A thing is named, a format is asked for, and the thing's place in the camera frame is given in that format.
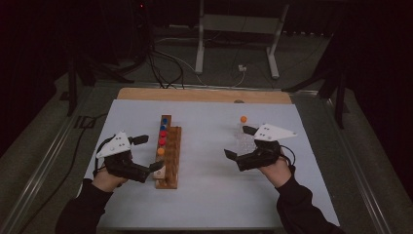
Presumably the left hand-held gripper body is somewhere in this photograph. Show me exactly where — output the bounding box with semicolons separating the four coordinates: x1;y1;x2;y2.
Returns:
95;131;154;184

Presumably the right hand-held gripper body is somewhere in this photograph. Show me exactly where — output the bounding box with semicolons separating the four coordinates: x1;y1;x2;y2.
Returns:
237;123;298;173

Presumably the clear plastic tube rack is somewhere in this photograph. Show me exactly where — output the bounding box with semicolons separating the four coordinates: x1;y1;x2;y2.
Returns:
235;126;258;158

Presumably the wooden test tube rack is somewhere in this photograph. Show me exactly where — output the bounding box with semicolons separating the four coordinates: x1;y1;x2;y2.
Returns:
152;114;183;190

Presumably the person's left hand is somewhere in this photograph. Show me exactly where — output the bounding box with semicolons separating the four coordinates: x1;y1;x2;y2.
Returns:
92;167;129;193

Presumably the person's right hand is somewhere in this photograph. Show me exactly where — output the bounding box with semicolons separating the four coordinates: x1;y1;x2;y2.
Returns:
257;158;293;189

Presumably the pale blue table mat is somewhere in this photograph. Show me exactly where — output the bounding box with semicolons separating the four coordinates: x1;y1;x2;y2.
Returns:
65;98;341;230

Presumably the black stand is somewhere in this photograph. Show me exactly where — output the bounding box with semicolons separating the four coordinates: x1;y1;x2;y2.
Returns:
66;48;134;117
282;32;351;130

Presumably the grey metal stand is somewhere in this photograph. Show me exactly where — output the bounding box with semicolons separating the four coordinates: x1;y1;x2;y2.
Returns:
194;0;290;80

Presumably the dark equipment with red light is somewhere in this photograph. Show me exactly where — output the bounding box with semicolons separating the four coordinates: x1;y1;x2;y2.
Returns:
128;0;154;62

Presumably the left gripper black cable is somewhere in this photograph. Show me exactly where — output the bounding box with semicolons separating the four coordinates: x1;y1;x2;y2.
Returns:
93;136;115;178

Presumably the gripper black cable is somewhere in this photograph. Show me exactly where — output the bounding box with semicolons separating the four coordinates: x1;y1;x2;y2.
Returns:
279;144;297;171
93;136;115;178

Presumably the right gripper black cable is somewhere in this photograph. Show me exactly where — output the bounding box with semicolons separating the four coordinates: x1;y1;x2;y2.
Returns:
279;144;297;171

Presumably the black floor cable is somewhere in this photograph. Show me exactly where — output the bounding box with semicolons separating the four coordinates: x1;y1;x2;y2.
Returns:
19;112;108;234

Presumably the black cable bundle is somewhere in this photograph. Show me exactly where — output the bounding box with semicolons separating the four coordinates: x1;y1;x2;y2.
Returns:
147;45;186;90

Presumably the white floor cable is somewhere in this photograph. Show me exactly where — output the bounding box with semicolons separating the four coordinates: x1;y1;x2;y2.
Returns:
155;37;246;88

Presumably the silver metal rail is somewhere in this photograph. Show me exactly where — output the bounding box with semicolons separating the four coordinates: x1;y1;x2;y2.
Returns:
0;87;95;234
322;97;394;234

